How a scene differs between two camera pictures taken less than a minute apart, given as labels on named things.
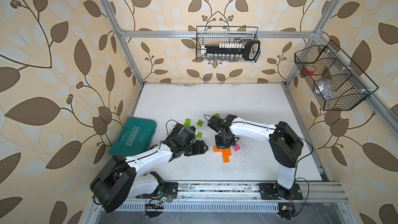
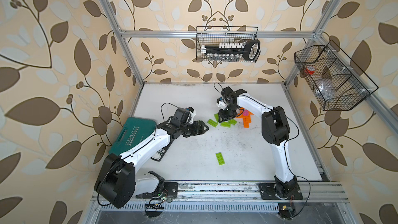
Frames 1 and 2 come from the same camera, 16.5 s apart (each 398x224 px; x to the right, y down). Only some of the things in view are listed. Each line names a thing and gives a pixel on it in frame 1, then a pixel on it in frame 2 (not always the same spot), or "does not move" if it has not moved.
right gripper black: [218, 145] → [224, 116]
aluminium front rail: [313, 192] does not move
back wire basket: [237, 44] does not move
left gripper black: [199, 148] → [200, 131]
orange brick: [226, 155] → [246, 120]
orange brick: [226, 153] → [241, 110]
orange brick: [215, 150] → [247, 119]
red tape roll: [310, 70] does not move
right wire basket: [337, 82] does not move
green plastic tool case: [137, 136] does not move
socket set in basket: [247, 50] does not move
